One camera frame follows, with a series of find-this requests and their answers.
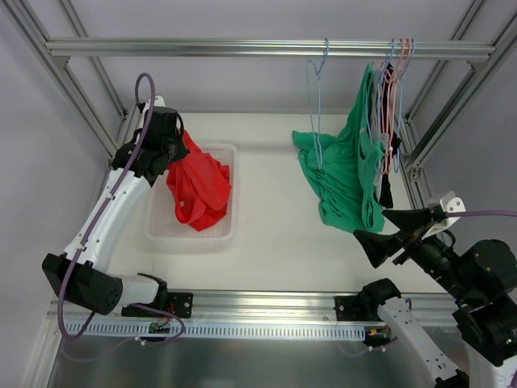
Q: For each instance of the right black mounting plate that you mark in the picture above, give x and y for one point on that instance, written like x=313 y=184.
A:
x=348 y=308

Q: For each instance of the pink wire hanger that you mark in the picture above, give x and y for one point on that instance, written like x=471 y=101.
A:
x=406 y=61

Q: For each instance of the light blue wire hanger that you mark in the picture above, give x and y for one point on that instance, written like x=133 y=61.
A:
x=313 y=76

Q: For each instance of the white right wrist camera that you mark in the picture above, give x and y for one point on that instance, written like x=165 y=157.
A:
x=445 y=204

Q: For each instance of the grey garment on hanger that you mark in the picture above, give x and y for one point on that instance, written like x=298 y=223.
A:
x=382 y=127

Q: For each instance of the red tank top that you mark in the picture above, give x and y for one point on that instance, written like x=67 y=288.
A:
x=200 y=186

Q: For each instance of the aluminium frame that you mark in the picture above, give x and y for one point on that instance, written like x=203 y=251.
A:
x=28 y=310

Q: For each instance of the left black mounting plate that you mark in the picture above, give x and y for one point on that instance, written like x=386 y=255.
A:
x=180 y=304

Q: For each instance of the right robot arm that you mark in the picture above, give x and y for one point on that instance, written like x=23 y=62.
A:
x=479 y=281

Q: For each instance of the black garment on hanger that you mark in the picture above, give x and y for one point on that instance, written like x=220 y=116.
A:
x=386 y=196

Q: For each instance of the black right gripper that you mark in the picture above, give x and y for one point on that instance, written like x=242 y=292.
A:
x=408 y=242

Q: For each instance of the black mounting plate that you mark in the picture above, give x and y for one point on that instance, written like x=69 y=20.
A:
x=180 y=304
x=348 y=308

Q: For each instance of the white plastic perforated basket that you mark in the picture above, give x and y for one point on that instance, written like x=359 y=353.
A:
x=163 y=230

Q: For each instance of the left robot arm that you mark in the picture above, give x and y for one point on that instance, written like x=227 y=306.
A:
x=79 y=274

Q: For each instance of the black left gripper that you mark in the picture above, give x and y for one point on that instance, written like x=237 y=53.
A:
x=170 y=149

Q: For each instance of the green tank top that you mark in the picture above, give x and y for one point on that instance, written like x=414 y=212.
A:
x=345 y=182

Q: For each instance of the white slotted cable duct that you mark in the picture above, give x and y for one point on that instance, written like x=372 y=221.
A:
x=211 y=330

